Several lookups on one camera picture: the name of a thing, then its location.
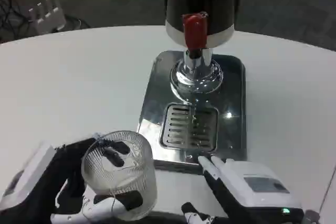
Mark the slotted steel tray grid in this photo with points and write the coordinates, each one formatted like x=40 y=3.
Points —
x=189 y=127

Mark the steel drip tray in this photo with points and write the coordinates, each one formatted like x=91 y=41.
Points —
x=231 y=90

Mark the white power strip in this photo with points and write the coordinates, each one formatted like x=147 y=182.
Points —
x=50 y=16

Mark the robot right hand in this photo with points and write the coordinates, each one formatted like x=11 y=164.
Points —
x=244 y=195

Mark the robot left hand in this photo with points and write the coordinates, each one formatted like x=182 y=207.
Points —
x=39 y=195

